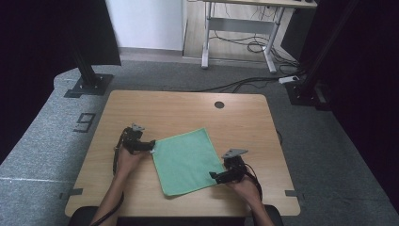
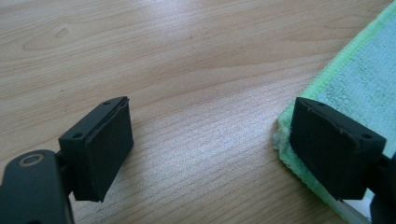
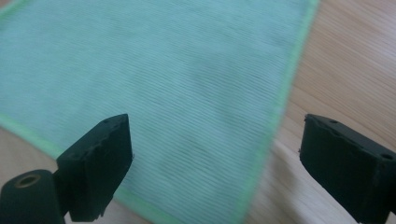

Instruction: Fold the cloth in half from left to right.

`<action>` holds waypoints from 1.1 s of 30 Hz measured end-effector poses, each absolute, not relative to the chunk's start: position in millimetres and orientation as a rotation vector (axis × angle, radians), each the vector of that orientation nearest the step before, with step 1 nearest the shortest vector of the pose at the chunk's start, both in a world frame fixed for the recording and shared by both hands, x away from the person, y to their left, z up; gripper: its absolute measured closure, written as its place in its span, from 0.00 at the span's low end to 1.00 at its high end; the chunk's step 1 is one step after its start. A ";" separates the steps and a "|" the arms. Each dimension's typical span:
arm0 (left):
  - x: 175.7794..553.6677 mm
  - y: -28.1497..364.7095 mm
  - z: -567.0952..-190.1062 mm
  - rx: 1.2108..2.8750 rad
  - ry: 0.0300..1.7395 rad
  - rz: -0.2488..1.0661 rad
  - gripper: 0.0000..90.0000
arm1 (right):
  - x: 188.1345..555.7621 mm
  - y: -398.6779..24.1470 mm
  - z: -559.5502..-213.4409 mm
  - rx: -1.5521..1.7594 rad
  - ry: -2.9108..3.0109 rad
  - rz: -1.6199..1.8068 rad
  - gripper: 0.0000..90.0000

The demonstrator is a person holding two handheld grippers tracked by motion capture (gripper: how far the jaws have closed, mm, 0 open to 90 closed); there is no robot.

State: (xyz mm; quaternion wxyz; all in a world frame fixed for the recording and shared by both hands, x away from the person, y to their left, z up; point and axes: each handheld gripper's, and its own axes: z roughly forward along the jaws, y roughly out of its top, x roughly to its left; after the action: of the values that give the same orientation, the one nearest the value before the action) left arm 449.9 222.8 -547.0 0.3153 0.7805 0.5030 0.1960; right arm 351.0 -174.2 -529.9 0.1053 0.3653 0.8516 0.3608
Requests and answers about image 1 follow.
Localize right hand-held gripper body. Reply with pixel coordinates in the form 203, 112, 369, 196
221, 148, 249, 184

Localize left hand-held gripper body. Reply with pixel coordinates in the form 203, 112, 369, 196
121, 122, 146, 155

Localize green microfibre cloth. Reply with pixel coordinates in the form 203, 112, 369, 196
151, 127, 226, 198

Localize person's left hand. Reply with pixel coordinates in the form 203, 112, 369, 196
116, 145, 149, 179

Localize person's right hand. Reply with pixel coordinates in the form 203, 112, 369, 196
225, 178, 263, 207

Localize black metal stand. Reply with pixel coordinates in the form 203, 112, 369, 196
63, 43, 115, 99
284, 0, 361, 111

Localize black chair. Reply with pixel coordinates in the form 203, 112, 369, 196
67, 204, 285, 226

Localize white power strip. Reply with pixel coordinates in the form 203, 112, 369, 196
278, 74, 301, 85

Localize white-legged wooden desk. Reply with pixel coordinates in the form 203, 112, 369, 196
183, 0, 318, 75

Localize dark curtain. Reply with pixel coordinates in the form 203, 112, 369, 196
280, 0, 399, 216
0, 0, 122, 164

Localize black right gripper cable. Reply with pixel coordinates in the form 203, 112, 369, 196
244, 163, 263, 203

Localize long black floor cable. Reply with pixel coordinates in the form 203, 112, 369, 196
190, 73, 302, 94

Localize coiled black floor cables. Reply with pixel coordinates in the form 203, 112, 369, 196
210, 29, 300, 74

